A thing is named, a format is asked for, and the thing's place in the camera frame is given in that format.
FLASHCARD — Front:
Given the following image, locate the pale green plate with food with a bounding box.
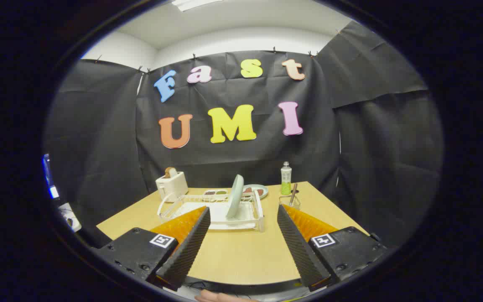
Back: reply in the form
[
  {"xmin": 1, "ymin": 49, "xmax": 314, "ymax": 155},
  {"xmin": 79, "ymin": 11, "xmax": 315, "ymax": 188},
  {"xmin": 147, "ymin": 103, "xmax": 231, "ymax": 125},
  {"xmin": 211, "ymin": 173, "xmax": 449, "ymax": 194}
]
[{"xmin": 241, "ymin": 184, "xmax": 269, "ymax": 200}]

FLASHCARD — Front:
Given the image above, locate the green drink bottle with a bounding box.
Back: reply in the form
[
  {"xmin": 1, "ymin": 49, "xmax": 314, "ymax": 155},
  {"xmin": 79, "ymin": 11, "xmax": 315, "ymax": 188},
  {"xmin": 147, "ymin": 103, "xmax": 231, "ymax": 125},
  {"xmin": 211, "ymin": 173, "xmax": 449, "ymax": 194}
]
[{"xmin": 280, "ymin": 161, "xmax": 293, "ymax": 195}]

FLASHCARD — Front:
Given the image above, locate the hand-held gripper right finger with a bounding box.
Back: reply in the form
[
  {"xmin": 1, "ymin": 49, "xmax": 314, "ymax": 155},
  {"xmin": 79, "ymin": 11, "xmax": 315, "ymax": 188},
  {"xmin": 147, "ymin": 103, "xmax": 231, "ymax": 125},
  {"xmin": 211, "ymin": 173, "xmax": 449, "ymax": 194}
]
[{"xmin": 277, "ymin": 204, "xmax": 389, "ymax": 292}]

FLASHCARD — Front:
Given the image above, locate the black backdrop cloth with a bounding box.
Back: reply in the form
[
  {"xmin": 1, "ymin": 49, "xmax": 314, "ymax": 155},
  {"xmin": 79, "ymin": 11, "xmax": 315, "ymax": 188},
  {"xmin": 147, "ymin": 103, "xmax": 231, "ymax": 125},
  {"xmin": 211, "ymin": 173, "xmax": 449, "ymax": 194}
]
[{"xmin": 42, "ymin": 20, "xmax": 445, "ymax": 252}]

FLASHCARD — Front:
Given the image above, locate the white toaster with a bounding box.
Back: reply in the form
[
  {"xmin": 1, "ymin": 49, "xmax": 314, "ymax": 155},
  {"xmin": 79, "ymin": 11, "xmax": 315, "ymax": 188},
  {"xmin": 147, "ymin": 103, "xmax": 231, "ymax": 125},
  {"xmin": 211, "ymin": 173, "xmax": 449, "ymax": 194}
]
[{"xmin": 155, "ymin": 171, "xmax": 189, "ymax": 203}]

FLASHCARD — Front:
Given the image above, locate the white flat object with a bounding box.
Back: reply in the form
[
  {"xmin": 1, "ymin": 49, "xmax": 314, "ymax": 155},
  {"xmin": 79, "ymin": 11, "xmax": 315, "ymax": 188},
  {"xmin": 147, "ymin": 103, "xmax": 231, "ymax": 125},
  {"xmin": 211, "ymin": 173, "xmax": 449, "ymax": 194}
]
[{"xmin": 58, "ymin": 203, "xmax": 83, "ymax": 232}]

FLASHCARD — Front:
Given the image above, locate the white wire dish rack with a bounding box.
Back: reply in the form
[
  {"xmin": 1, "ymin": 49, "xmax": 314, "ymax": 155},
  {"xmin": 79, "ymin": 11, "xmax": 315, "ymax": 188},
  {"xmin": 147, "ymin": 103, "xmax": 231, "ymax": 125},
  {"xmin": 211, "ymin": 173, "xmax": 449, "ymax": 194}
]
[{"xmin": 157, "ymin": 190, "xmax": 265, "ymax": 233}]

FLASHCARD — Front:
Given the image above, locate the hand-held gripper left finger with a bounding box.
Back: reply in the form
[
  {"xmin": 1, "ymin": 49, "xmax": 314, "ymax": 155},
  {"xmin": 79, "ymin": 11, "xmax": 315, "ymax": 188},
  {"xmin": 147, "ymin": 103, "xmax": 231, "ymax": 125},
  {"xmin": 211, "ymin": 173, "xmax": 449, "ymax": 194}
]
[{"xmin": 95, "ymin": 206, "xmax": 211, "ymax": 292}]

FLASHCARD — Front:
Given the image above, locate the metal wire basket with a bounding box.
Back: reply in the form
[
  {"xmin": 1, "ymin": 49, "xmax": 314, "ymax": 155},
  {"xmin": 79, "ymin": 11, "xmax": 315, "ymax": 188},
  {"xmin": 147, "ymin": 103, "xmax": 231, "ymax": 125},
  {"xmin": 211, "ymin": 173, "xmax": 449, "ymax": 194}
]
[{"xmin": 278, "ymin": 195, "xmax": 301, "ymax": 211}]

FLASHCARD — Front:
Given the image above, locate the ceiling light panel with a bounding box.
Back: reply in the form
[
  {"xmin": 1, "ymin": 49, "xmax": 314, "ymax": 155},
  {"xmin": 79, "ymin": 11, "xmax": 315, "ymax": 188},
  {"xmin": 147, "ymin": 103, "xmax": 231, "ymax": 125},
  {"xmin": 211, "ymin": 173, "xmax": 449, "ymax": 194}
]
[{"xmin": 171, "ymin": 0, "xmax": 223, "ymax": 12}]

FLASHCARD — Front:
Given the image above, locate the computer monitor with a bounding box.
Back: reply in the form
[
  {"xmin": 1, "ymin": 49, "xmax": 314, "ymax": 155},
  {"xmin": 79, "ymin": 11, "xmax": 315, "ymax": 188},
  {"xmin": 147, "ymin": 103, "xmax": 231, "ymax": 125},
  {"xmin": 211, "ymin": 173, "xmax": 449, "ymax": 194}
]
[{"xmin": 42, "ymin": 153, "xmax": 60, "ymax": 200}]

